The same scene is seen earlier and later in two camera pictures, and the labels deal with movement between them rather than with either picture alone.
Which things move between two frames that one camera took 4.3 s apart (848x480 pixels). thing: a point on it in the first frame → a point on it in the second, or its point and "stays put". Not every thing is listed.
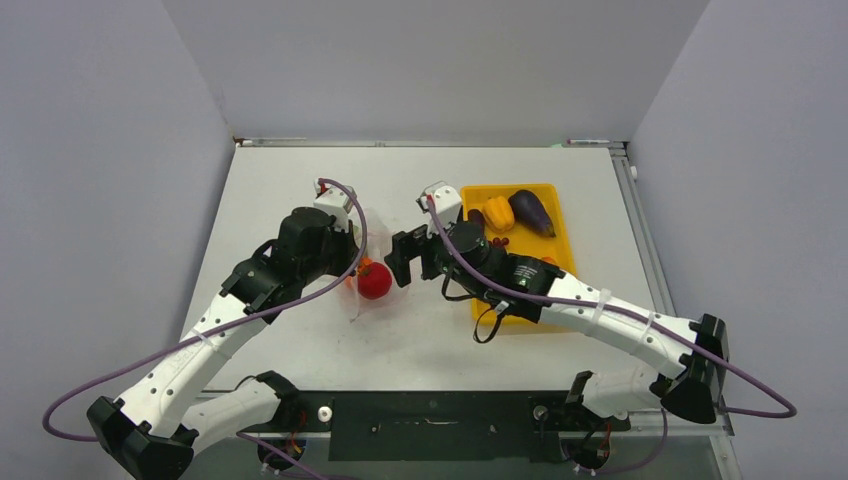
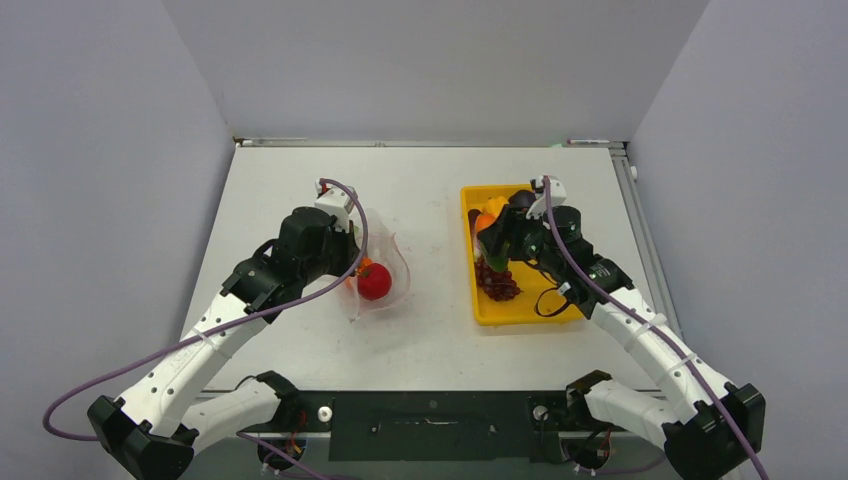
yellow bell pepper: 498,214 stays put
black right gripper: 407,246 → 510,228
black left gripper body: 334,258 stays put
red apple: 377,284 stays put
